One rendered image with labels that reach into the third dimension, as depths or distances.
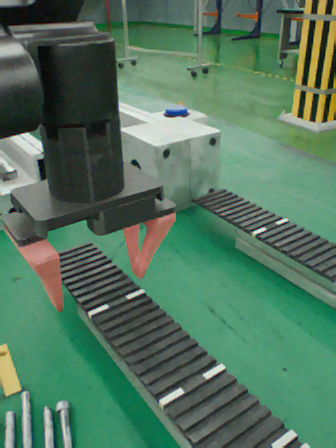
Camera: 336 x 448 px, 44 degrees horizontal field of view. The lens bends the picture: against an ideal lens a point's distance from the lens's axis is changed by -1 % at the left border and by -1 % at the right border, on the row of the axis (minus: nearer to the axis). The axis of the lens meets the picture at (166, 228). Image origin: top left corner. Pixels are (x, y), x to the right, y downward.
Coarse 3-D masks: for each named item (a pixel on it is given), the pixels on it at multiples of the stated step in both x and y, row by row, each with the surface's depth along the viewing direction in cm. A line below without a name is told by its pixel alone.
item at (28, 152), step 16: (0, 144) 63; (16, 144) 55; (32, 144) 54; (0, 160) 57; (16, 160) 58; (32, 160) 51; (0, 176) 54; (16, 176) 54; (32, 176) 53; (0, 192) 50; (0, 208) 50; (0, 224) 52
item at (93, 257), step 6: (90, 252) 41; (96, 252) 41; (78, 258) 40; (84, 258) 40; (90, 258) 40; (96, 258) 40; (102, 258) 40; (60, 264) 39; (66, 264) 39; (72, 264) 39; (78, 264) 39; (84, 264) 39; (90, 264) 39; (60, 270) 38; (66, 270) 38
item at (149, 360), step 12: (180, 336) 30; (156, 348) 29; (168, 348) 30; (180, 348) 29; (192, 348) 30; (132, 360) 28; (144, 360) 29; (156, 360) 28; (168, 360) 29; (144, 372) 28
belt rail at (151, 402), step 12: (84, 312) 36; (96, 336) 35; (108, 348) 33; (120, 360) 32; (132, 372) 30; (144, 396) 29; (156, 408) 28; (168, 420) 27; (180, 432) 26; (180, 444) 26
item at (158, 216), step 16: (112, 208) 30; (128, 208) 31; (144, 208) 32; (160, 208) 33; (96, 224) 30; (112, 224) 31; (128, 224) 32; (144, 224) 35; (160, 224) 33; (128, 240) 38; (144, 240) 36; (160, 240) 35; (128, 256) 39; (144, 256) 36; (144, 272) 38
